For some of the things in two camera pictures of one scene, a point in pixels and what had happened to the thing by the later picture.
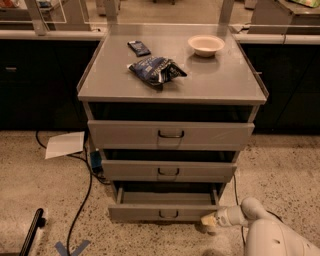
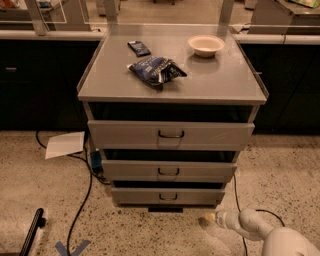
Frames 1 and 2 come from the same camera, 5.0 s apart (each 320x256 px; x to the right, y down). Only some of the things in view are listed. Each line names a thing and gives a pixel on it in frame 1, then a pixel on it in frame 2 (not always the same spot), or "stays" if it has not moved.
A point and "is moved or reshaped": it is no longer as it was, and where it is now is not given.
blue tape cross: x=63 y=250 stays
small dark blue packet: x=138 y=48 stays
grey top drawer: x=169 y=135 stays
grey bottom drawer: x=164 y=203 is moved or reshaped
